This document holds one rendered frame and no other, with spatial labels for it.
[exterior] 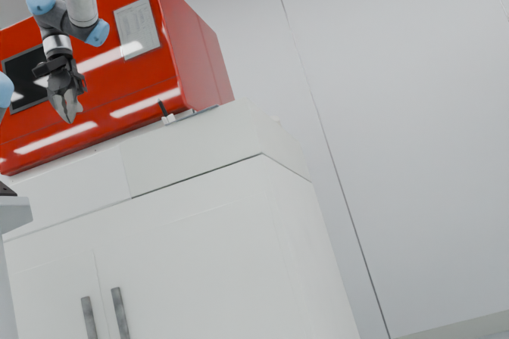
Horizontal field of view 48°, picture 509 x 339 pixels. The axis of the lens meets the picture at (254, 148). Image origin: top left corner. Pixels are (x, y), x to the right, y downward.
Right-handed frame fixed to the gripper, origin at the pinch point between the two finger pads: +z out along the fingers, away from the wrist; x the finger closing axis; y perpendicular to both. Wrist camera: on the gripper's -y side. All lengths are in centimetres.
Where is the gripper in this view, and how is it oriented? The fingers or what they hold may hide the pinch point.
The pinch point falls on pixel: (68, 118)
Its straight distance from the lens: 163.8
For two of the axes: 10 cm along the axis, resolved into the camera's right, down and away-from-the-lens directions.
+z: 2.7, 9.3, -2.4
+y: 2.8, 1.7, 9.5
